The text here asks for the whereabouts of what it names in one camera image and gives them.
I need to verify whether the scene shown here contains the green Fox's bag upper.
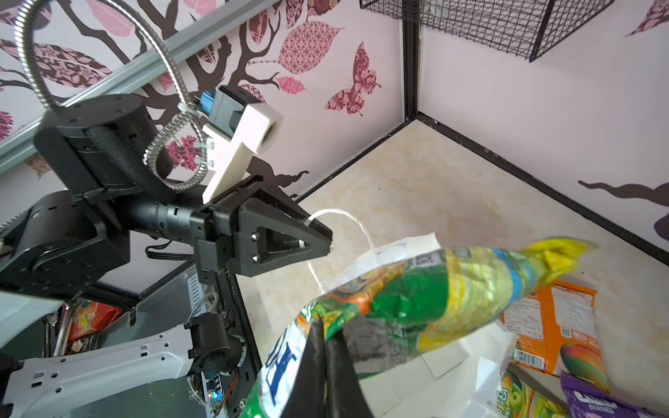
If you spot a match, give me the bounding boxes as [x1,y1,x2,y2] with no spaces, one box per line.
[496,370,570,418]

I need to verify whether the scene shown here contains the green Fox's candy bag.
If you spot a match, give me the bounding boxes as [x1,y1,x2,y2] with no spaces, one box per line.
[242,238,593,417]

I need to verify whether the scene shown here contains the white paper bag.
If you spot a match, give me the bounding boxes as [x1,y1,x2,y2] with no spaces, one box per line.
[305,208,518,418]

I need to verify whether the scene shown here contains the left aluminium rail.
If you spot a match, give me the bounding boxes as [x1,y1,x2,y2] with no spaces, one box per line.
[1,0,273,172]

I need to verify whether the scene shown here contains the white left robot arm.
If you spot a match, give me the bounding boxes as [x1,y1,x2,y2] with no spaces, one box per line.
[1,94,333,417]

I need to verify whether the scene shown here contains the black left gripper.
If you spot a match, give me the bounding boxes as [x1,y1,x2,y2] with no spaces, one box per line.
[190,176,334,285]

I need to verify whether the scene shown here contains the purple snack packet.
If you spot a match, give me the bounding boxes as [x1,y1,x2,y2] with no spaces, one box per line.
[560,374,664,418]

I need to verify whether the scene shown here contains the yellow orange mango snack bag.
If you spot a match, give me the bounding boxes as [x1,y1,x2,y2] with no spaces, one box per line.
[502,281,611,393]

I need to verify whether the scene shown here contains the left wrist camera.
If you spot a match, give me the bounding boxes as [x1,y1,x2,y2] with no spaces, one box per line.
[199,85,283,204]

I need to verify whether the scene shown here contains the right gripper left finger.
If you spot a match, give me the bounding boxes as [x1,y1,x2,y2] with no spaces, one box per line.
[280,320,327,418]

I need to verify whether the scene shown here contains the black wire basket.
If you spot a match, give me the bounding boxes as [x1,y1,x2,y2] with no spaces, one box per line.
[360,0,613,62]

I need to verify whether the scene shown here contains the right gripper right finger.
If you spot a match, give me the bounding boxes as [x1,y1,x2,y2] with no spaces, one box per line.
[326,331,373,418]

